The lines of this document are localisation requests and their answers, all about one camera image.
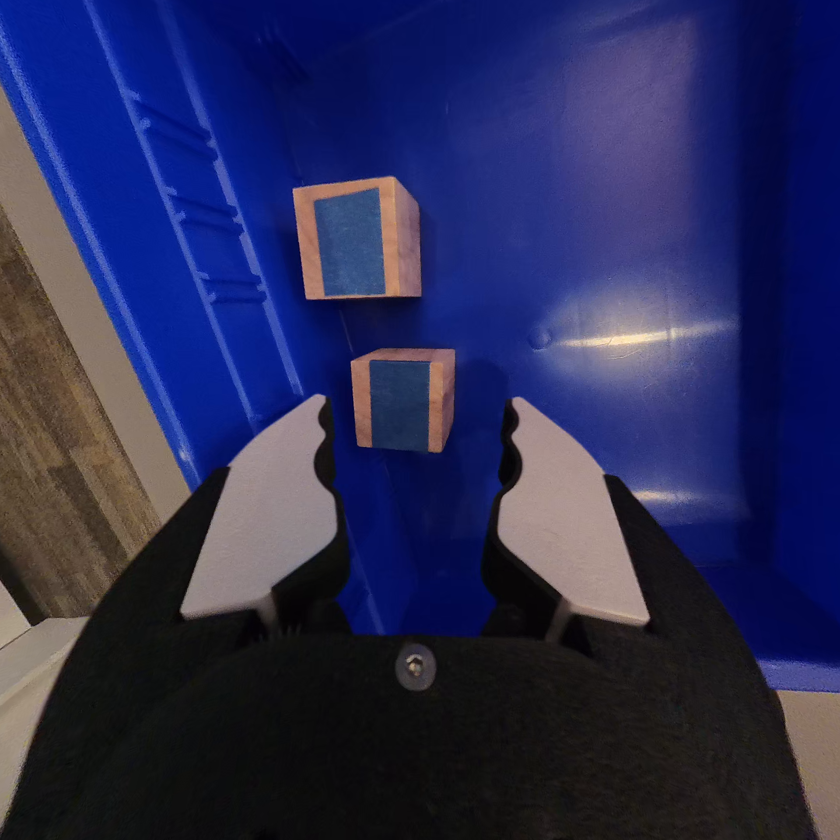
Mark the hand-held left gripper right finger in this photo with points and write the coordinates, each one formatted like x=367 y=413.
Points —
x=564 y=531

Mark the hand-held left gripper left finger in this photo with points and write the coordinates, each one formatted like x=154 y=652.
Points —
x=262 y=525

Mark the wooden cube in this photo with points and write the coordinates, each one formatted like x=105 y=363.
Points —
x=348 y=246
x=400 y=400

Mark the blue plastic bin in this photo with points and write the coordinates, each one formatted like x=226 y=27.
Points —
x=590 y=197

